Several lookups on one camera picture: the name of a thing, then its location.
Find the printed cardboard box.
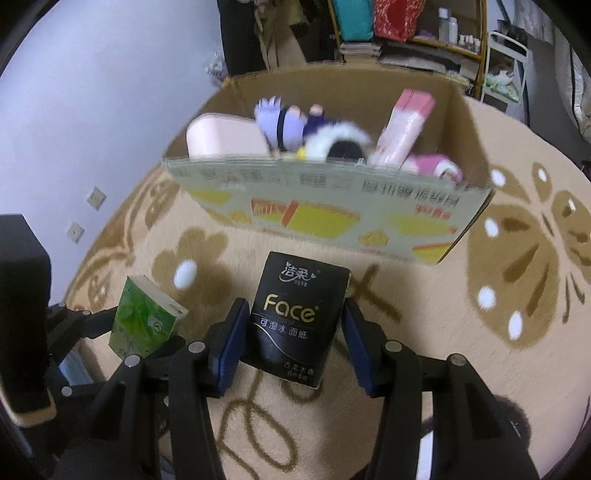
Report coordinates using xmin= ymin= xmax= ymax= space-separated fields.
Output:
xmin=161 ymin=60 xmax=497 ymax=266

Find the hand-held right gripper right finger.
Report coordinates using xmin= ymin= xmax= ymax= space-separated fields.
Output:
xmin=342 ymin=298 xmax=539 ymax=480

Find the cream padded chair cover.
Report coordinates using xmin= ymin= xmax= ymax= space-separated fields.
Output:
xmin=551 ymin=28 xmax=591 ymax=162

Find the green tissue packet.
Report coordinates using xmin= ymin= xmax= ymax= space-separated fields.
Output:
xmin=109 ymin=275 xmax=189 ymax=361

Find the stack of papers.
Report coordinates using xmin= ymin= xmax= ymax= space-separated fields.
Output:
xmin=379 ymin=44 xmax=465 ymax=78

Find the purple haired doll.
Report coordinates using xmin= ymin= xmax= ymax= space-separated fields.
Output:
xmin=254 ymin=96 xmax=328 ymax=160

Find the white trolley cart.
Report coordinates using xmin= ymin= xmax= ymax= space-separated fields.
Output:
xmin=480 ymin=31 xmax=532 ymax=117

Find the pink plush toy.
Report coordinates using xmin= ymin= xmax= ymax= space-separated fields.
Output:
xmin=404 ymin=154 xmax=464 ymax=183

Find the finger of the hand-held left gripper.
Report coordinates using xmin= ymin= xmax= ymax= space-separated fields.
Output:
xmin=46 ymin=302 xmax=121 ymax=367
xmin=148 ymin=336 xmax=186 ymax=365

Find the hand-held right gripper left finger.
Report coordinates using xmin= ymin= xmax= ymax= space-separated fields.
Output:
xmin=55 ymin=298 xmax=252 ymax=480

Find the wooden shelf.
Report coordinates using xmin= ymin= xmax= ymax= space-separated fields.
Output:
xmin=328 ymin=0 xmax=489 ymax=88

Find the person's left leg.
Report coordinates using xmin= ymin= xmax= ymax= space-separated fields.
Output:
xmin=59 ymin=353 xmax=95 ymax=387

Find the pink white toast plush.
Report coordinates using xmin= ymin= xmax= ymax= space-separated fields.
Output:
xmin=186 ymin=113 xmax=273 ymax=160

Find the white fluffy plush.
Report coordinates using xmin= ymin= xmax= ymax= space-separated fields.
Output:
xmin=298 ymin=121 xmax=372 ymax=163

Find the pink tissue packet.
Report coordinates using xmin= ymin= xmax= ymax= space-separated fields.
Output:
xmin=369 ymin=89 xmax=435 ymax=168

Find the beige hanging cloth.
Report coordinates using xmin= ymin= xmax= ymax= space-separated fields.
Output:
xmin=263 ymin=18 xmax=309 ymax=71

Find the green white plush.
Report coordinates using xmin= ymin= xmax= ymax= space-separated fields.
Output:
xmin=485 ymin=71 xmax=520 ymax=100

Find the black coat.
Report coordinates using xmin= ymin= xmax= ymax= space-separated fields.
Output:
xmin=217 ymin=0 xmax=266 ymax=77

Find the beige patterned rug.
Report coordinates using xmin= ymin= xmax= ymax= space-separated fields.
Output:
xmin=60 ymin=92 xmax=591 ymax=480

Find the red patterned bag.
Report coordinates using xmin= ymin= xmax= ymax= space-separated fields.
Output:
xmin=373 ymin=0 xmax=424 ymax=42

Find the stack of books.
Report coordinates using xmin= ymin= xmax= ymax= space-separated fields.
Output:
xmin=339 ymin=41 xmax=384 ymax=62

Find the plastic bag with toys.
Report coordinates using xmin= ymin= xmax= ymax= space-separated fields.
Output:
xmin=203 ymin=53 xmax=228 ymax=88

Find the teal bag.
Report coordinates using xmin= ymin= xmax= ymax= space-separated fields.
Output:
xmin=332 ymin=0 xmax=376 ymax=41

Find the black tissue packet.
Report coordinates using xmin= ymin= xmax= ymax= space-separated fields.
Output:
xmin=242 ymin=251 xmax=352 ymax=388

